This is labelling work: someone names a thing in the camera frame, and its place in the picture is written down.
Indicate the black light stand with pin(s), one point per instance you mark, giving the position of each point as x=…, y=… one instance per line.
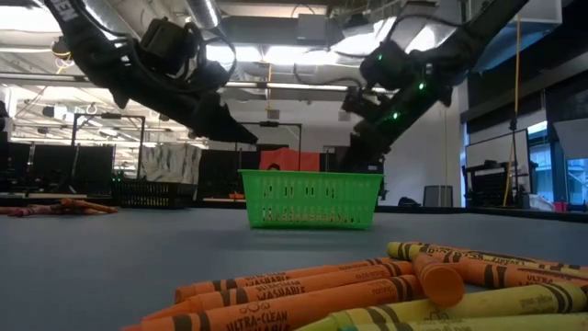
x=514, y=124

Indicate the glass board panel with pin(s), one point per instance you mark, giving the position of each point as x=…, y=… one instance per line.
x=496, y=147

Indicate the white patterned cloth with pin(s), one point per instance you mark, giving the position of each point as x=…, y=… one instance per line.
x=170, y=165

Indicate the small red container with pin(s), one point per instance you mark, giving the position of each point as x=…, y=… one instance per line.
x=560, y=207

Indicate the black plastic crate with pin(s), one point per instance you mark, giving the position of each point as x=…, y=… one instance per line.
x=151, y=195

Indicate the yellow crayon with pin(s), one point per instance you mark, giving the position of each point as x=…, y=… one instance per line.
x=404, y=250
x=505, y=301
x=482, y=324

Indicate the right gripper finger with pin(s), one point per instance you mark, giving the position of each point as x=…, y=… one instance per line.
x=365, y=156

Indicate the black metal frame stand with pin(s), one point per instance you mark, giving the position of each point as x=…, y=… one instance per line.
x=110, y=116
x=275, y=123

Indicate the green plastic basket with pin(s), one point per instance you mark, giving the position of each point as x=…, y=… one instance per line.
x=310, y=204

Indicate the long ceiling light strip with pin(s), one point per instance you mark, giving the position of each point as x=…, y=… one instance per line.
x=298, y=86

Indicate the grey ceiling box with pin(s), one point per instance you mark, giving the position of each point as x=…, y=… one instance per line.
x=312, y=27

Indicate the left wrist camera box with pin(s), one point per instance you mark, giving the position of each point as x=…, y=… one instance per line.
x=167, y=43

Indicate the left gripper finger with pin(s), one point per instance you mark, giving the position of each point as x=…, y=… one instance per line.
x=220, y=128

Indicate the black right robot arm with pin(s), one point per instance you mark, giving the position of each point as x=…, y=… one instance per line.
x=482, y=32

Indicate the white plastic bag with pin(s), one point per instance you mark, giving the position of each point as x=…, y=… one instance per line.
x=539, y=203

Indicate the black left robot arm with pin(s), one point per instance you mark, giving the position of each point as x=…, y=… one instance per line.
x=87, y=50

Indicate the person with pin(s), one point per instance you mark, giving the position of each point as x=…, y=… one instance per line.
x=274, y=167

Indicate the orange crayon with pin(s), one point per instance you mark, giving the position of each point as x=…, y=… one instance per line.
x=505, y=276
x=275, y=279
x=87, y=205
x=321, y=282
x=298, y=310
x=441, y=285

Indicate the orange red fabric cover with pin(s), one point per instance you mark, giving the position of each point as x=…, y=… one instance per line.
x=294, y=158

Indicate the black bag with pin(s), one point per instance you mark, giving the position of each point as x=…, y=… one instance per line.
x=409, y=202

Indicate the grey waste bin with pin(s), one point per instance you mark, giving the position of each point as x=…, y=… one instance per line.
x=437, y=197

